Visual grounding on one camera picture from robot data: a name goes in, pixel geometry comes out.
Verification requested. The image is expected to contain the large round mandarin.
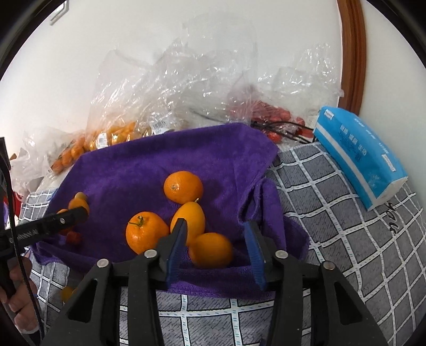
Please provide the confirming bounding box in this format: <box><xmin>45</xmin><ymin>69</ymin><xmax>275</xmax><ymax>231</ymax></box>
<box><xmin>164</xmin><ymin>171</ymin><xmax>204</xmax><ymax>205</ymax></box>

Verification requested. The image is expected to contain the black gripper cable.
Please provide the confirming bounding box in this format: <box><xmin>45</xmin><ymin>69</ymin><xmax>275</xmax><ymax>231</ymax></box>
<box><xmin>0</xmin><ymin>166</ymin><xmax>44</xmax><ymax>338</ymax></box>

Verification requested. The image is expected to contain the small orange kumquat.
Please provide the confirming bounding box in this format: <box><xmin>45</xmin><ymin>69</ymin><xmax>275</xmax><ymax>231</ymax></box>
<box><xmin>56</xmin><ymin>209</ymin><xmax>75</xmax><ymax>233</ymax></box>

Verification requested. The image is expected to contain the oval orange citrus fruit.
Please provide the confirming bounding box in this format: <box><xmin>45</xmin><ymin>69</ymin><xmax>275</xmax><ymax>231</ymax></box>
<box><xmin>170</xmin><ymin>199</ymin><xmax>206</xmax><ymax>247</ymax></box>

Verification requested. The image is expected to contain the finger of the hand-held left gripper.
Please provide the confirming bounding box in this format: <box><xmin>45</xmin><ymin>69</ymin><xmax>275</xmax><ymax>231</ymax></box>
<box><xmin>0</xmin><ymin>206</ymin><xmax>89</xmax><ymax>257</ymax></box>

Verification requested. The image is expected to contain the clear bag of red tomatoes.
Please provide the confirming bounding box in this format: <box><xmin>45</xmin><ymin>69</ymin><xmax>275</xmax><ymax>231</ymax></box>
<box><xmin>226</xmin><ymin>43</ymin><xmax>343</xmax><ymax>143</ymax></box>

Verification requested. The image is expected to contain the crumpled clear plastic bag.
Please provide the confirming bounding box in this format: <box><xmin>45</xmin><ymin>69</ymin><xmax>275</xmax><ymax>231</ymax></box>
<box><xmin>146</xmin><ymin>17</ymin><xmax>260</xmax><ymax>130</ymax></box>

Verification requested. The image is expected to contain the person's left hand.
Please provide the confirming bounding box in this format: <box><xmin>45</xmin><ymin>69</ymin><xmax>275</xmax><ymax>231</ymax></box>
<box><xmin>0</xmin><ymin>263</ymin><xmax>40</xmax><ymax>334</ymax></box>

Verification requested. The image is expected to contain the purple towel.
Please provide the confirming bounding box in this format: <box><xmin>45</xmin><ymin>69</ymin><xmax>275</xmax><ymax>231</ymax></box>
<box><xmin>31</xmin><ymin>122</ymin><xmax>310</xmax><ymax>298</ymax></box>

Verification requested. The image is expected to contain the clear bag of kumquats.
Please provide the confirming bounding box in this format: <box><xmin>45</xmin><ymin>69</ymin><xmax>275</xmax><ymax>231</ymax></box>
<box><xmin>85</xmin><ymin>50</ymin><xmax>187</xmax><ymax>150</ymax></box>

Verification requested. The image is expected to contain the brown wooden door frame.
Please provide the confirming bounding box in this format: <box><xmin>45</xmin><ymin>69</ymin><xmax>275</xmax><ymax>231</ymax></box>
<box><xmin>336</xmin><ymin>0</ymin><xmax>367</xmax><ymax>115</ymax></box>

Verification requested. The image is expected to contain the small round kumquat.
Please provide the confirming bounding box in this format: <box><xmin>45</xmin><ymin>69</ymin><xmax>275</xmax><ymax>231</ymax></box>
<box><xmin>68</xmin><ymin>191</ymin><xmax>90</xmax><ymax>215</ymax></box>

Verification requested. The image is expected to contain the blue tissue pack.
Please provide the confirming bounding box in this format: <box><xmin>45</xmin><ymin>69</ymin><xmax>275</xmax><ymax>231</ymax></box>
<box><xmin>313</xmin><ymin>106</ymin><xmax>408</xmax><ymax>211</ymax></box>

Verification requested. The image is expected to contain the white wall switch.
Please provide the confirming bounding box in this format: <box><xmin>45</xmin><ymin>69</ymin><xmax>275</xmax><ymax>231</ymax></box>
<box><xmin>50</xmin><ymin>0</ymin><xmax>70</xmax><ymax>25</ymax></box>

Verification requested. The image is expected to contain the round orange mandarin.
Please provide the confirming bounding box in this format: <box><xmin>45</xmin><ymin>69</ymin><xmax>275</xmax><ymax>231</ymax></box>
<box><xmin>188</xmin><ymin>233</ymin><xmax>234</xmax><ymax>269</ymax></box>

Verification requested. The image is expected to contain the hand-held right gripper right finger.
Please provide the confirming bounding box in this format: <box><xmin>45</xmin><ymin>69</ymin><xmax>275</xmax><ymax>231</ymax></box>
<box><xmin>244</xmin><ymin>220</ymin><xmax>388</xmax><ymax>346</ymax></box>

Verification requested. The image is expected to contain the mandarin with green stem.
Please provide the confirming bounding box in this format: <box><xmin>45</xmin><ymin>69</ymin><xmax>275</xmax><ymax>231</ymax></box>
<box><xmin>125</xmin><ymin>211</ymin><xmax>170</xmax><ymax>255</ymax></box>

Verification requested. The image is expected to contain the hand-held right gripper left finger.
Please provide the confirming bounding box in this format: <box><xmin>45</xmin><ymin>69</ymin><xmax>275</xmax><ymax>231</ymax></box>
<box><xmin>40</xmin><ymin>217</ymin><xmax>188</xmax><ymax>346</ymax></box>

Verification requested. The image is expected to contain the clear bag of mandarins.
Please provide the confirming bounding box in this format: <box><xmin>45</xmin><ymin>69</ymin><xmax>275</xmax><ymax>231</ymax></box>
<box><xmin>10</xmin><ymin>126</ymin><xmax>87</xmax><ymax>192</ymax></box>

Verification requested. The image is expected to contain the grey checked bedsheet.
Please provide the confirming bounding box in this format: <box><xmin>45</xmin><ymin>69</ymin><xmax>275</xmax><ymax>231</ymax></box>
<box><xmin>20</xmin><ymin>141</ymin><xmax>421</xmax><ymax>346</ymax></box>

